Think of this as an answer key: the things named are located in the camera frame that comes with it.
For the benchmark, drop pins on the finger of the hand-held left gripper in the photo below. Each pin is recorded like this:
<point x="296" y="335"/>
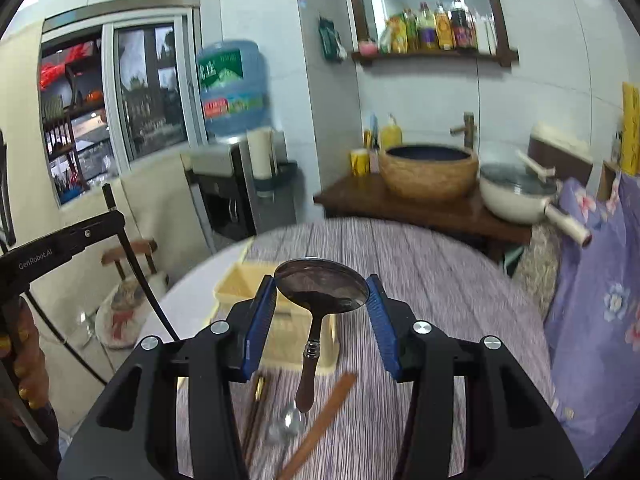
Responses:
<point x="100" y="230"/>

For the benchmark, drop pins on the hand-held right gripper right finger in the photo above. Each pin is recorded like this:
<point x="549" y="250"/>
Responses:
<point x="382" y="330"/>

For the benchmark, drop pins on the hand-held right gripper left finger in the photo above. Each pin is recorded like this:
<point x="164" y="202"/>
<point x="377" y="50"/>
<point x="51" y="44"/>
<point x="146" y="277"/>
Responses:
<point x="260" y="325"/>

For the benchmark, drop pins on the beige plastic utensil basket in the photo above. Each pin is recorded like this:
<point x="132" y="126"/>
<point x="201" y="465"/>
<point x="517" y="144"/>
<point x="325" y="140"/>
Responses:
<point x="240" y="285"/>

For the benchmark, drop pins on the dark chopstick gold band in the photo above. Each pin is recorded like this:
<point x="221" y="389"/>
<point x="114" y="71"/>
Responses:
<point x="252" y="417"/>
<point x="261" y="400"/>

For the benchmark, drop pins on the brown wooden chopstick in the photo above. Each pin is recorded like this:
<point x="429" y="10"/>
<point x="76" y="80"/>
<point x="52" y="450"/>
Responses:
<point x="320" y="425"/>

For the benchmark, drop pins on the person's left hand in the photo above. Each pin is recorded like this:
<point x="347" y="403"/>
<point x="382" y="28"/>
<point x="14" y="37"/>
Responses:
<point x="27" y="355"/>

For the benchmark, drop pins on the wooden chair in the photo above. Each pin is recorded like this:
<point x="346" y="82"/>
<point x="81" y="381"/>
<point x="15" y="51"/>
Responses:
<point x="130" y="250"/>

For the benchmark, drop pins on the small metal spoon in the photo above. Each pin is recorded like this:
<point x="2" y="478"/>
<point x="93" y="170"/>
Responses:
<point x="290" y="420"/>

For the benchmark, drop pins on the water dispenser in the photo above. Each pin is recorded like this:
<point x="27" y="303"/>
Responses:
<point x="220" y="200"/>

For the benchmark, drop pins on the dark wooden counter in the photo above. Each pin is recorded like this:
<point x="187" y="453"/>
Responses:
<point x="380" y="205"/>

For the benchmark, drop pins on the sliding glass window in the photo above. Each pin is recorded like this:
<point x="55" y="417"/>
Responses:
<point x="145" y="100"/>

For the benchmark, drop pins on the woven brown wash basin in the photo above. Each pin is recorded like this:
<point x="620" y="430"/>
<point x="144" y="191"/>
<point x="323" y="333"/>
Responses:
<point x="427" y="175"/>

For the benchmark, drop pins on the beige paisley cloth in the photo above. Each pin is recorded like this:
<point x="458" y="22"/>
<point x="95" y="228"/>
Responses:
<point x="537" y="265"/>

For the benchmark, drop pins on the yellow cup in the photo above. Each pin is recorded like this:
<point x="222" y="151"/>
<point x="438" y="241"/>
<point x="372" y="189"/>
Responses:
<point x="360" y="162"/>

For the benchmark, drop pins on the white pan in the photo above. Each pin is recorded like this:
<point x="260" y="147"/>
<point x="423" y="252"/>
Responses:
<point x="515" y="207"/>

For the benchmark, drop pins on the yellow soap bottle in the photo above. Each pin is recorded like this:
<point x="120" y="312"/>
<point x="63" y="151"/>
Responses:
<point x="391" y="135"/>

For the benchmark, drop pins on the blue water jug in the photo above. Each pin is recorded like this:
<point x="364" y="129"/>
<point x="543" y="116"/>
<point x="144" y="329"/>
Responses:
<point x="232" y="85"/>

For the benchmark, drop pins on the glass pan lid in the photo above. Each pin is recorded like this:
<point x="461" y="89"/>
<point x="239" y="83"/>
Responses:
<point x="510" y="177"/>

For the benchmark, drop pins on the brass faucet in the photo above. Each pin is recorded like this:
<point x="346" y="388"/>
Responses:
<point x="467" y="132"/>

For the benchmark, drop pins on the purple floral cloth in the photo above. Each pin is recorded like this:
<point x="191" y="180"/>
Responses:
<point x="600" y="320"/>

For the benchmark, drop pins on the white brown rice cooker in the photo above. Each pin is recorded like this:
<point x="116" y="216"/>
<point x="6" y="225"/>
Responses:
<point x="560" y="152"/>

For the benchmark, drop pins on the pink cup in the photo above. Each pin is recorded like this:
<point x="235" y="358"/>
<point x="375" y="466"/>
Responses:
<point x="367" y="48"/>

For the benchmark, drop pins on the green hanging packet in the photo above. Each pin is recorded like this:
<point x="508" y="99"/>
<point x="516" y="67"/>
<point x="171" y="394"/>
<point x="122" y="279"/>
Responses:
<point x="330" y="40"/>

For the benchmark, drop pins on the yellow snack packet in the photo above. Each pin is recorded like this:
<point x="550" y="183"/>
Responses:
<point x="396" y="35"/>

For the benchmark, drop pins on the green bottle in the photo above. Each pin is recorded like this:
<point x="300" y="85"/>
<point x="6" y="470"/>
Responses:
<point x="411" y="32"/>

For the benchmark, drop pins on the oil bottle purple label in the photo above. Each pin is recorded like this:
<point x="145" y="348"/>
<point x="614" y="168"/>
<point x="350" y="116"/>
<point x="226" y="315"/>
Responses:
<point x="426" y="30"/>

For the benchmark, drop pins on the orange label bottle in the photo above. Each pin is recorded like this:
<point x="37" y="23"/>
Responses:
<point x="443" y="30"/>

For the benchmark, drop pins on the dark sauce bottle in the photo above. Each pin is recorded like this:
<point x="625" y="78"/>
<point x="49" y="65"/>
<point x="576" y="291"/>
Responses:
<point x="462" y="27"/>

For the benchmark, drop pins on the wooden framed mirror shelf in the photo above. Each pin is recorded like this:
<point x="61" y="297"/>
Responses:
<point x="357" y="15"/>

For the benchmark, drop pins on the yellow board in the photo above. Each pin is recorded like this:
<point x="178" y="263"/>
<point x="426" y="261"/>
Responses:
<point x="631" y="130"/>

